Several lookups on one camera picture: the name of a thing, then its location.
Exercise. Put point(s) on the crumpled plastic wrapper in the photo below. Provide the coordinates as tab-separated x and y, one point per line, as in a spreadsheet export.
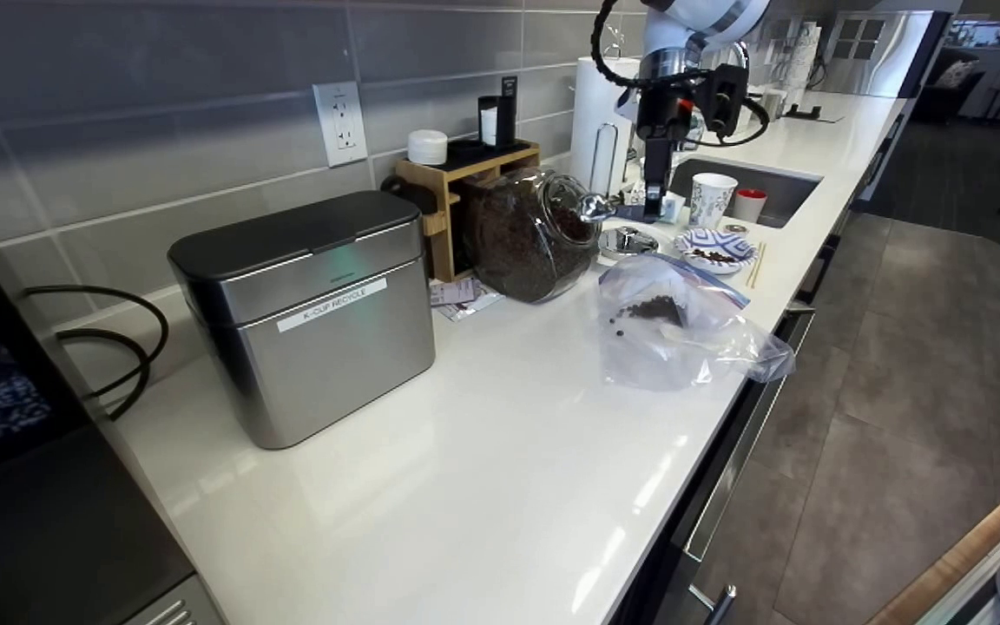
458	297

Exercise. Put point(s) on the black box with white label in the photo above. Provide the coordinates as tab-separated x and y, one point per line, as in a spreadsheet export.
487	124

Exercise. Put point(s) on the white background roll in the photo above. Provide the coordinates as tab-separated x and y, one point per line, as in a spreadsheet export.
802	63

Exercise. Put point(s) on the white round plate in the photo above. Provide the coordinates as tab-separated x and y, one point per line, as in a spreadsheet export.
604	250

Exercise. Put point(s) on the large blue patterned paper bowl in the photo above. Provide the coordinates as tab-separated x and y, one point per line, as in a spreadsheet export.
712	264

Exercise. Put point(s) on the dark base cabinet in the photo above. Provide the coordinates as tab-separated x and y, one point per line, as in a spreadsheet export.
661	579

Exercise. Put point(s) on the metal paper towel holder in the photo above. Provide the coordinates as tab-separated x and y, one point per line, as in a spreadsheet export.
611	206

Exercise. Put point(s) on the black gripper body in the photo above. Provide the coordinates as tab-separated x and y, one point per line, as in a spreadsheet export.
661	106

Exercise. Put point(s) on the wooden countertop organizer rack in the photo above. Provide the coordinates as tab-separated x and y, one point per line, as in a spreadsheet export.
443	187

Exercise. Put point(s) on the white wall power outlet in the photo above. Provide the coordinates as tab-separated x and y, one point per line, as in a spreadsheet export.
342	124

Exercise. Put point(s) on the clear plastic zip bag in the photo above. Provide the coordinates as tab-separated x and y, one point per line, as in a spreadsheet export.
676	348

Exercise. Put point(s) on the large coffee bean heap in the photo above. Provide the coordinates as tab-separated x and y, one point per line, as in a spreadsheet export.
712	246

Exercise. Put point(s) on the small flat black object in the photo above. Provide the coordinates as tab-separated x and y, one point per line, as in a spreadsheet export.
802	112

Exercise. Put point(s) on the tall patterned paper cup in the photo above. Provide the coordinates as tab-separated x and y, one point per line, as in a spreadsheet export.
712	198

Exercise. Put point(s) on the stainless steel lidded bin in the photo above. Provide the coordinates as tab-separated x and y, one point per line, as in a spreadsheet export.
315	335

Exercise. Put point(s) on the white round lidded container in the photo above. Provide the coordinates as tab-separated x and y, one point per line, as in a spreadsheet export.
427	146

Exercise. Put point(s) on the small coffee pod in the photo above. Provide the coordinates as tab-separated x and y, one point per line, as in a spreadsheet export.
748	206

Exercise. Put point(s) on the small coffee bean clump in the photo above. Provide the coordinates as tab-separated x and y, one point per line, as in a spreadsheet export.
656	313

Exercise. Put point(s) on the glass jar of coffee beans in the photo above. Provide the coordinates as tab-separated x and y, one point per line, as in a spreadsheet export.
529	246

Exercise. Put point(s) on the black coffee machine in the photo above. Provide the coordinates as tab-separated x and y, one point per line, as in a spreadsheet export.
16	544

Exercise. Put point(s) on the stainless steel sink basin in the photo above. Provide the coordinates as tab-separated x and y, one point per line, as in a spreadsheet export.
771	191

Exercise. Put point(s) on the tall black box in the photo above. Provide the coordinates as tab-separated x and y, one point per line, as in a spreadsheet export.
508	110

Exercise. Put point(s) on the wooden table edge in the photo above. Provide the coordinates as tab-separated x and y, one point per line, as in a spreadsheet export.
963	544

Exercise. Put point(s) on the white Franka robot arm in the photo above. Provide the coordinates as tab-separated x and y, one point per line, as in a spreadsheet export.
709	18

